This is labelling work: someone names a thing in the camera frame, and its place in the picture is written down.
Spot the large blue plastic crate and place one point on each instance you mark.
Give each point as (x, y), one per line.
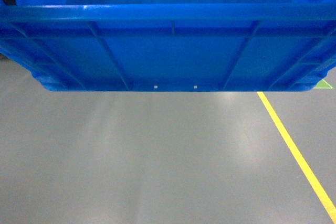
(172, 45)

